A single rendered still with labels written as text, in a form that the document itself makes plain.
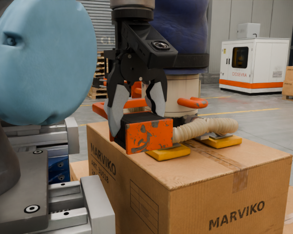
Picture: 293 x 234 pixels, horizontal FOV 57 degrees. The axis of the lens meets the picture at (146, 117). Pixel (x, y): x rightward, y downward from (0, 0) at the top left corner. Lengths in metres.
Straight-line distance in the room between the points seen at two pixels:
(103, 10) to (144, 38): 9.92
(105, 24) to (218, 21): 4.80
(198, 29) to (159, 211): 0.49
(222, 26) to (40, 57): 12.15
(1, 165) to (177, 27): 0.54
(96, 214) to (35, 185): 0.09
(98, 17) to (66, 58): 9.99
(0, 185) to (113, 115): 0.19
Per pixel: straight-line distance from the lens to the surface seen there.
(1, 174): 0.38
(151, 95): 0.47
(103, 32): 10.20
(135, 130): 0.42
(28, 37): 0.21
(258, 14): 13.52
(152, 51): 0.37
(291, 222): 1.31
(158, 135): 0.45
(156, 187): 0.61
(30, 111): 0.23
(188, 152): 0.72
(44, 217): 0.33
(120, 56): 0.44
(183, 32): 0.75
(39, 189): 0.38
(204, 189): 0.62
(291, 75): 8.25
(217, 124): 0.73
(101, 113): 0.63
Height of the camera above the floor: 1.21
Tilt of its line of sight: 13 degrees down
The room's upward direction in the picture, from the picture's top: straight up
